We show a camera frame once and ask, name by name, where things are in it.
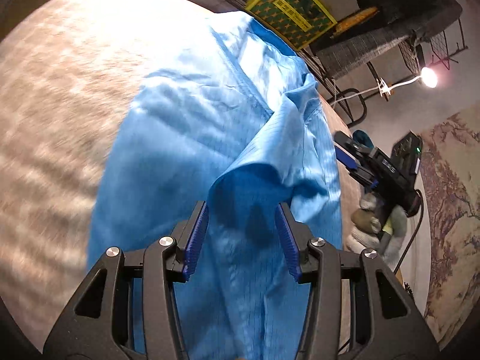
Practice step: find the beige plaid blanket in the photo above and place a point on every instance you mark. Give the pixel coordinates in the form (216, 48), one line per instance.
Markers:
(67, 82)

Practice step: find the white gooseneck lamp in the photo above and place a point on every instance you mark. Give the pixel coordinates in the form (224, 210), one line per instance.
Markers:
(429, 77)

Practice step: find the grey woven garment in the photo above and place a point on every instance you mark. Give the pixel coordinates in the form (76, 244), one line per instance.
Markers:
(360, 48)

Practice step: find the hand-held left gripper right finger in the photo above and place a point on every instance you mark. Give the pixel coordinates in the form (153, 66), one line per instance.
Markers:
(287, 243)

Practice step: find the yellow green patterned board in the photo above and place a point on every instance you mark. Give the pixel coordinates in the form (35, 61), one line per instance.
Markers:
(288, 7)

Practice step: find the yellow cloth roll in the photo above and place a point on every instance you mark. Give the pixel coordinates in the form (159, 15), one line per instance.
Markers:
(356, 18)

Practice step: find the black metal clothes rack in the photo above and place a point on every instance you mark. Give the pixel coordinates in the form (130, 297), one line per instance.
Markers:
(442, 50)

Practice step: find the light blue striped coat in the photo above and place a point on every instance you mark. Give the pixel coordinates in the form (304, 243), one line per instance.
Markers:
(187, 138)

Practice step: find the teal object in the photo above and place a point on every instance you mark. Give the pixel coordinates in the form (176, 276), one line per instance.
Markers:
(363, 137)

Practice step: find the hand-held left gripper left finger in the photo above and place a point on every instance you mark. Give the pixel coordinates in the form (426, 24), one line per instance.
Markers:
(195, 240)

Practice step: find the person's right hand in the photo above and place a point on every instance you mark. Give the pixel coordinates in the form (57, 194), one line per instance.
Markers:
(365, 225)

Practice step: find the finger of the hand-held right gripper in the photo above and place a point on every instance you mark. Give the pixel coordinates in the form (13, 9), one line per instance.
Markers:
(365, 180)
(343, 153)

